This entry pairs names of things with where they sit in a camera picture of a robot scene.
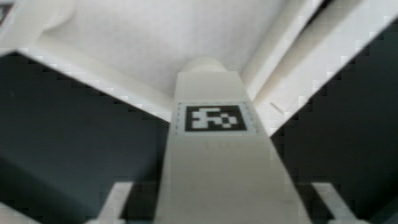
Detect white desk top tray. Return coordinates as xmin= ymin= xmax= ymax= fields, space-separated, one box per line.
xmin=0 ymin=0 xmax=334 ymax=123

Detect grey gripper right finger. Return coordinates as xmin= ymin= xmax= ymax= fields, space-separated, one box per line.
xmin=311 ymin=182 xmax=370 ymax=224

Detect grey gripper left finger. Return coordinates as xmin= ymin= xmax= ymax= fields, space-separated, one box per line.
xmin=86 ymin=182 xmax=134 ymax=224

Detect white U-shaped obstacle fence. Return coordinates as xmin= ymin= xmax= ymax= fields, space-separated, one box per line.
xmin=254 ymin=0 xmax=398 ymax=134

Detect white desk leg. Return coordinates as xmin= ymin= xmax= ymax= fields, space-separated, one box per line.
xmin=155 ymin=57 xmax=311 ymax=224

